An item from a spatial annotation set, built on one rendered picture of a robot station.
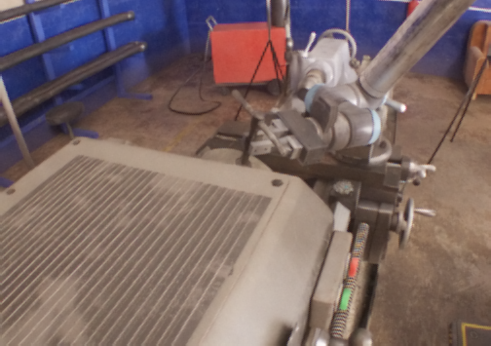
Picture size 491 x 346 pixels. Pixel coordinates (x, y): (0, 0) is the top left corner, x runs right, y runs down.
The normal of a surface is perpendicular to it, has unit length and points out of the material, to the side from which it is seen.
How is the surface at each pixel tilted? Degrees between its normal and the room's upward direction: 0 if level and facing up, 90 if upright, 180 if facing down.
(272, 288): 45
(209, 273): 0
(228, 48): 90
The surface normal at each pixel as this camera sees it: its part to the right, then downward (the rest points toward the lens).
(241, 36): -0.05, 0.55
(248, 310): 0.61, -0.47
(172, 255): -0.06, -0.84
